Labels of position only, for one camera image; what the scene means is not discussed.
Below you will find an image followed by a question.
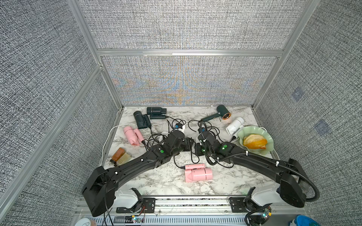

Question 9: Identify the black cable of pink dryer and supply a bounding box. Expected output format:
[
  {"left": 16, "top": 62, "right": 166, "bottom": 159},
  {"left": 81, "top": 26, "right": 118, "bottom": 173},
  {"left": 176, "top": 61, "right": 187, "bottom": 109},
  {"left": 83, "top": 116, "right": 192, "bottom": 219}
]
[{"left": 173, "top": 138, "right": 200, "bottom": 170}]

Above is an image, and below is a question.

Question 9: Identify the black cable of green dryer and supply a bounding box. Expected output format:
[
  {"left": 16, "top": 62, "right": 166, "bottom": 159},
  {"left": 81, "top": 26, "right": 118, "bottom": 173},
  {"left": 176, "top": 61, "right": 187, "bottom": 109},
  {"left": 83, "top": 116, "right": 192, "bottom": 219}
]
[{"left": 188, "top": 119, "right": 204, "bottom": 133}]

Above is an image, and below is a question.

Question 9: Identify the black cable with plug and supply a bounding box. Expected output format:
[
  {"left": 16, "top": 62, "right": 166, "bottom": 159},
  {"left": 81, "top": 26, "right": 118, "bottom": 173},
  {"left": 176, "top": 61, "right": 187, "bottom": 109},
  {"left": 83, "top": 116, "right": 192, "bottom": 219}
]
[{"left": 141, "top": 132, "right": 169, "bottom": 150}]

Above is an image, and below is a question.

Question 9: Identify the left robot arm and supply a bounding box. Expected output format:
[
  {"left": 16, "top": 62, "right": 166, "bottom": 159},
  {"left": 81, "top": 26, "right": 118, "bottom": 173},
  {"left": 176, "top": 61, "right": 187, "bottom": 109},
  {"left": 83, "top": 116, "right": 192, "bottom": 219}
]
[{"left": 82, "top": 131, "right": 189, "bottom": 217}]

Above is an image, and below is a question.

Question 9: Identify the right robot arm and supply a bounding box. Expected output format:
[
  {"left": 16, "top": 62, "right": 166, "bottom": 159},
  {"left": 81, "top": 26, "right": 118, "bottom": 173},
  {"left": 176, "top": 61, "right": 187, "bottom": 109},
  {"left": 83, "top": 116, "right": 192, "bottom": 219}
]
[{"left": 198, "top": 131, "right": 320, "bottom": 208}]

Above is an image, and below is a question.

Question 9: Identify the pink folded hair dryer front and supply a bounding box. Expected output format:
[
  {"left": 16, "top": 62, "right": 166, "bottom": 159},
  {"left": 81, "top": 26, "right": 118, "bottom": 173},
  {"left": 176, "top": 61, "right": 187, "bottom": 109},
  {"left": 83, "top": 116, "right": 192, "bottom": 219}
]
[{"left": 185, "top": 163, "right": 213, "bottom": 183}]

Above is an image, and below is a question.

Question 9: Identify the white hair dryer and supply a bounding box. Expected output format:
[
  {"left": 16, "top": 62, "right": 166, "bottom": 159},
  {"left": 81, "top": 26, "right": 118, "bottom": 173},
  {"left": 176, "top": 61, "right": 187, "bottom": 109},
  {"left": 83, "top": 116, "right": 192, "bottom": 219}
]
[{"left": 226, "top": 117, "right": 245, "bottom": 136}]

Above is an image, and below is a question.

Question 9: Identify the dark green hair dryer back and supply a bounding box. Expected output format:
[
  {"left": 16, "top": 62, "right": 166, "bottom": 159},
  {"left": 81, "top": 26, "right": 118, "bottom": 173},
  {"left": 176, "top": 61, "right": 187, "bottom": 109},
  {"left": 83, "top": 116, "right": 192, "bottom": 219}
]
[{"left": 147, "top": 107, "right": 167, "bottom": 120}]

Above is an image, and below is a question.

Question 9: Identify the dark green hair dryer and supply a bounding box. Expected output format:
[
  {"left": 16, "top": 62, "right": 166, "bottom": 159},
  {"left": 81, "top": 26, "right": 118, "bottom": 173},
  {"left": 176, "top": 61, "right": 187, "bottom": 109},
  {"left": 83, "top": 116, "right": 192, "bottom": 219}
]
[
  {"left": 133, "top": 111, "right": 152, "bottom": 129},
  {"left": 147, "top": 107, "right": 167, "bottom": 120}
]

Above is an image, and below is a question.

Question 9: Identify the green hair dryer orange nozzle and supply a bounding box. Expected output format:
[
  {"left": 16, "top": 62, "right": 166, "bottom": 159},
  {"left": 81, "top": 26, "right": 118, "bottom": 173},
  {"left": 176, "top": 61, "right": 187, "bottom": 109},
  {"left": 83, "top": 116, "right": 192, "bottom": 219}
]
[{"left": 200, "top": 105, "right": 232, "bottom": 122}]

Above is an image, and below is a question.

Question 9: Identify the dark green hair dryer left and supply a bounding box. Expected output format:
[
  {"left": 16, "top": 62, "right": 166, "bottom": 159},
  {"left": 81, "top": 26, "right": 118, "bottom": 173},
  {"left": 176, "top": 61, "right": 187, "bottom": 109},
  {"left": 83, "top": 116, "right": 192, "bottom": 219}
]
[{"left": 133, "top": 111, "right": 152, "bottom": 129}]

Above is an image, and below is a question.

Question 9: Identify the bread roll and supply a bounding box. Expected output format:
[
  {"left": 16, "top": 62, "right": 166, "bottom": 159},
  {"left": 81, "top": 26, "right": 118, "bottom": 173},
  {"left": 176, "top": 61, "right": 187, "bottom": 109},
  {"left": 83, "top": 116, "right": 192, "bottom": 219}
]
[{"left": 243, "top": 134, "right": 267, "bottom": 149}]

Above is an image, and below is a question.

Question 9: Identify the pink hair dryer left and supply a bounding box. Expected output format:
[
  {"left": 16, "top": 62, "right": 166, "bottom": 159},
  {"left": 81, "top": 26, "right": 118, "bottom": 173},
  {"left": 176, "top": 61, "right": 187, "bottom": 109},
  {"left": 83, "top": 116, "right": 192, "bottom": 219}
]
[{"left": 123, "top": 126, "right": 145, "bottom": 146}]

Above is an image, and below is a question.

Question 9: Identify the light green scalloped plate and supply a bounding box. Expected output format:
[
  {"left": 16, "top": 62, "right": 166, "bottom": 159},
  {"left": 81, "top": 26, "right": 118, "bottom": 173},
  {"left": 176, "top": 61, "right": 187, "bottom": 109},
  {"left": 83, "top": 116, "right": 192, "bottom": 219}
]
[{"left": 237, "top": 125, "right": 274, "bottom": 156}]

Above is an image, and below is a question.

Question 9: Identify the brown spice jar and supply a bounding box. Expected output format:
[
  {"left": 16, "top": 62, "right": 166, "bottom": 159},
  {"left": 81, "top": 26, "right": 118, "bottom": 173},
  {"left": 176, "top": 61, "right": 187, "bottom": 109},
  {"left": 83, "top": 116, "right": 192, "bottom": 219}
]
[{"left": 110, "top": 148, "right": 125, "bottom": 164}]

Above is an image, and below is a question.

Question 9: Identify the blue round object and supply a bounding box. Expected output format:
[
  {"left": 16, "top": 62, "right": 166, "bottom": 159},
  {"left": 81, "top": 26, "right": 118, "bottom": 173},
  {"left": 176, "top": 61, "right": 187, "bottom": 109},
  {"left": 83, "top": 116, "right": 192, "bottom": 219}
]
[{"left": 288, "top": 215, "right": 320, "bottom": 226}]

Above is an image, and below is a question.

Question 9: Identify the white round object bottom left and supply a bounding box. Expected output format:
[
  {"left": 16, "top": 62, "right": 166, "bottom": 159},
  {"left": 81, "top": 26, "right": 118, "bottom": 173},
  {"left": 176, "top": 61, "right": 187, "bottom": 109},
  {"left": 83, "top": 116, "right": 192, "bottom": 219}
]
[{"left": 74, "top": 218, "right": 97, "bottom": 226}]

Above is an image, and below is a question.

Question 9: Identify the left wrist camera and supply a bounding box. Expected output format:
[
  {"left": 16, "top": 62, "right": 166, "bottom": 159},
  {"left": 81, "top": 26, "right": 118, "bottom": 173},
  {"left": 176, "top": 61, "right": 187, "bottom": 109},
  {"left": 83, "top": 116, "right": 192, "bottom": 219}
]
[{"left": 174, "top": 122, "right": 185, "bottom": 133}]

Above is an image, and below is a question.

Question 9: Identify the black cable of back dryer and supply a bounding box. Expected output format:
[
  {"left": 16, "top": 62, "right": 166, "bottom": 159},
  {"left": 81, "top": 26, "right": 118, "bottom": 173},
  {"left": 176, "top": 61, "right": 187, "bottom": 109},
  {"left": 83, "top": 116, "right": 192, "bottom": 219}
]
[{"left": 165, "top": 115, "right": 184, "bottom": 131}]

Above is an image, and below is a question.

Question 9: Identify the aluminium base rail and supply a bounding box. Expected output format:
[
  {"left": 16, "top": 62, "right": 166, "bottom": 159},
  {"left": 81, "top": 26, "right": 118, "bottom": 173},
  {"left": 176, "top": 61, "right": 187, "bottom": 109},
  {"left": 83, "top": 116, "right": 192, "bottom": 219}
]
[{"left": 70, "top": 194, "right": 309, "bottom": 226}]

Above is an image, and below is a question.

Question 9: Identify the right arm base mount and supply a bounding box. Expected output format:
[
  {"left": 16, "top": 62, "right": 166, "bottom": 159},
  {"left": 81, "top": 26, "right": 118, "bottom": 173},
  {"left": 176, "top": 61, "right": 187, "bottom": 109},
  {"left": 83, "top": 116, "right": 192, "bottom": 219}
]
[{"left": 228, "top": 187, "right": 271, "bottom": 226}]

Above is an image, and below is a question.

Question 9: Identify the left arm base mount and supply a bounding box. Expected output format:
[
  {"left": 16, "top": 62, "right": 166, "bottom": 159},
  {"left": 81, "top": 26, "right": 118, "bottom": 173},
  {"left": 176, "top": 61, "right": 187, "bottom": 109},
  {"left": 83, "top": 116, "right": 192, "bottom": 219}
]
[{"left": 112, "top": 188, "right": 156, "bottom": 214}]

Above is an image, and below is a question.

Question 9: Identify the white power strip cable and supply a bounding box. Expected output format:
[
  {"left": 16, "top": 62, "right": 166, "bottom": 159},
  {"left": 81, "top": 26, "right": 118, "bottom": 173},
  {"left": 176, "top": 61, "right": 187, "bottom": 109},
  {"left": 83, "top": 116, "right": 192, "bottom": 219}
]
[{"left": 97, "top": 124, "right": 148, "bottom": 170}]

